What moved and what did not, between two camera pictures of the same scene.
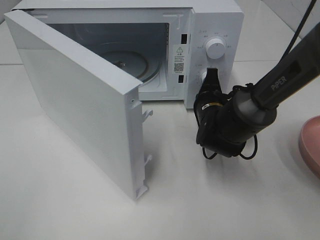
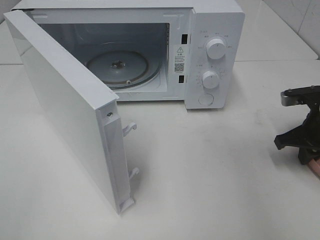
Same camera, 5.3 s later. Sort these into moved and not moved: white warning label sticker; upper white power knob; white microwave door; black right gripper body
Moved: white microwave door; black right gripper body
Not moved: white warning label sticker; upper white power knob
